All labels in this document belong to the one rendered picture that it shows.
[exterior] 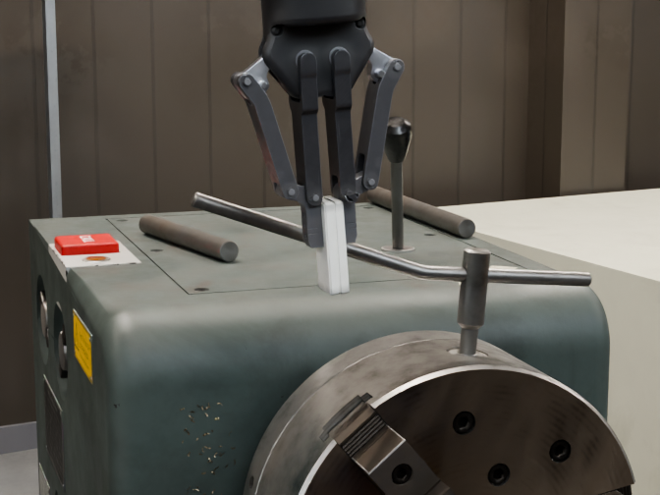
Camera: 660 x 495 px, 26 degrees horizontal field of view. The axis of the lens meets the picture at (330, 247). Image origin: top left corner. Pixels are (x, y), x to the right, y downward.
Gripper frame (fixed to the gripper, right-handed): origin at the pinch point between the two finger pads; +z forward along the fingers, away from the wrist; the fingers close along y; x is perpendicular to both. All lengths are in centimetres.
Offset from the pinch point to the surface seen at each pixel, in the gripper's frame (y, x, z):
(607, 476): 22.4, -0.1, 22.5
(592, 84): 223, 373, 34
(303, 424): -1.4, 6.2, 15.7
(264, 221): -3.5, 5.5, -1.4
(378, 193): 28, 68, 9
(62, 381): -15, 50, 22
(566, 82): 211, 371, 32
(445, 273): 10.7, 4.1, 4.5
